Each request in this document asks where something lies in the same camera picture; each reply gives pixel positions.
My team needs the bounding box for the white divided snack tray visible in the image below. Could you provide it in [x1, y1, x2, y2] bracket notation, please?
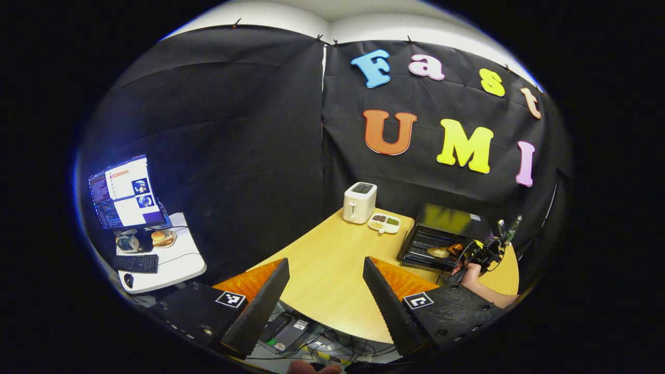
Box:
[368, 213, 402, 235]

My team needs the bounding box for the computer monitor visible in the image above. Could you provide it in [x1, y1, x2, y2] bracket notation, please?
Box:
[88, 154, 168, 231]

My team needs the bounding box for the brown bun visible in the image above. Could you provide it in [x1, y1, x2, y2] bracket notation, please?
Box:
[151, 230, 178, 249]

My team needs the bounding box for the black backdrop cloth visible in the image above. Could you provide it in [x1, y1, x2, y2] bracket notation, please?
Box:
[78, 25, 572, 286]

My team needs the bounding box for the black keyboard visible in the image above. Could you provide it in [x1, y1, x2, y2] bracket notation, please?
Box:
[111, 254, 159, 274]

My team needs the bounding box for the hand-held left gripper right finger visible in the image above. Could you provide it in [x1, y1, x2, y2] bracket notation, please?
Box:
[362, 256, 504, 359]

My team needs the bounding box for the white side table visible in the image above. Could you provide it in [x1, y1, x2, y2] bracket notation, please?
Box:
[112, 212, 207, 295]

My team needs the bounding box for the black electric oven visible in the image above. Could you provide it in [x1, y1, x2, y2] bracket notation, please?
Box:
[397, 203, 495, 273]

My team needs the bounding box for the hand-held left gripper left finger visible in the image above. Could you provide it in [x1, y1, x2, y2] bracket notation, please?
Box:
[151, 258, 290, 360]

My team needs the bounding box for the white toaster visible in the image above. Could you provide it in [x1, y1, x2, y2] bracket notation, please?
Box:
[343, 182, 378, 225]

